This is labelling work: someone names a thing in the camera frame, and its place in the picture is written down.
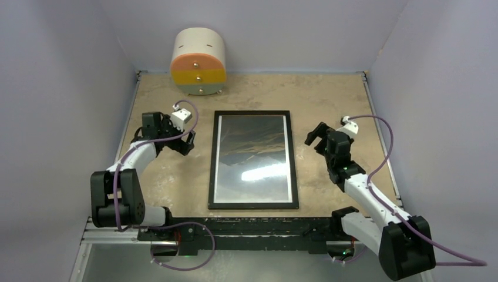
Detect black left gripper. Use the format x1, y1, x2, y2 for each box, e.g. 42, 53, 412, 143
158, 115, 194, 155

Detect wooden picture frame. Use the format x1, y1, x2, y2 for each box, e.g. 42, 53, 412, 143
207, 110, 300, 210

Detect mountain landscape photo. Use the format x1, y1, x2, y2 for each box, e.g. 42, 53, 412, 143
213, 115, 293, 204

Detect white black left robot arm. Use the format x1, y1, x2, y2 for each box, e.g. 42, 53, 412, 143
90, 109, 196, 240

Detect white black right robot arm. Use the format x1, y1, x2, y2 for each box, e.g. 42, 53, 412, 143
305, 122, 436, 281

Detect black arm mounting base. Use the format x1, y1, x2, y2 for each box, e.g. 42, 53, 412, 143
138, 217, 361, 258

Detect round pastel drawer cabinet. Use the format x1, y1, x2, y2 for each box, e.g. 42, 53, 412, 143
170, 27, 227, 96

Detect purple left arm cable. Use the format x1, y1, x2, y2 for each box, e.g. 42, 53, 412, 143
113, 99, 216, 272

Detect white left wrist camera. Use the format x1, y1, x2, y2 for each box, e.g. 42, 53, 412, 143
170, 108, 193, 132

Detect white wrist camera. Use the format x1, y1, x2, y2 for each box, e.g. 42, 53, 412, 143
337, 116, 359, 139
170, 108, 193, 132

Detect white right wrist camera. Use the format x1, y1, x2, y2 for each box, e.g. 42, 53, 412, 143
337, 116, 359, 139

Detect aluminium rail frame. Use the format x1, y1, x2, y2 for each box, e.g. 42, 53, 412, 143
89, 74, 436, 280

